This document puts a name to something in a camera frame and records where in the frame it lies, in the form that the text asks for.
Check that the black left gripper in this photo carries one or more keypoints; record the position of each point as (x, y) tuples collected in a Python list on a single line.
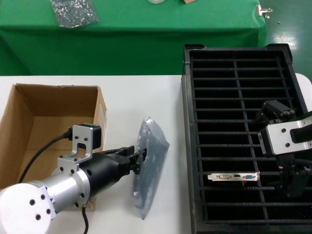
[(104, 170)]

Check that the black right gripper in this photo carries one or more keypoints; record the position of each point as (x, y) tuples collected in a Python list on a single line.
[(292, 162)]

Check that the translucent grey anti-static bag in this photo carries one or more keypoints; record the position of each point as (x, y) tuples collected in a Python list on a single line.
[(151, 146)]

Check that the graphics card with metal bracket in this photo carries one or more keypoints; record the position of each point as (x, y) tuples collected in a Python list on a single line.
[(226, 176)]

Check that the black slotted plastic container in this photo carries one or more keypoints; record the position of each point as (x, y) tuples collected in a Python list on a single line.
[(219, 97)]

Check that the open brown cardboard box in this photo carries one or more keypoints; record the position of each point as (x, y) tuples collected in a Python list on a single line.
[(61, 107)]

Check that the flat cardboard box with lid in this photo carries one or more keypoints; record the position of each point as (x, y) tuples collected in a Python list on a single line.
[(190, 1)]

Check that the green cloth covered table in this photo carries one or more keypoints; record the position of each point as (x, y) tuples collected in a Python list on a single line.
[(134, 44)]

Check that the silver metal binder clip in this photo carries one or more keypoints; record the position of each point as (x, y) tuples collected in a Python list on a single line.
[(264, 11)]

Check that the crumpled silver anti-static bag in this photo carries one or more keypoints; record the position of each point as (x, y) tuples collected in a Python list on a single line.
[(73, 13)]

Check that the clear tape roll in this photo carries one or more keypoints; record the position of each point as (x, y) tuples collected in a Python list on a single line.
[(156, 1)]

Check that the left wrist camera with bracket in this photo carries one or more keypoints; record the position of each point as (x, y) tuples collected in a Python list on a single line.
[(83, 139)]

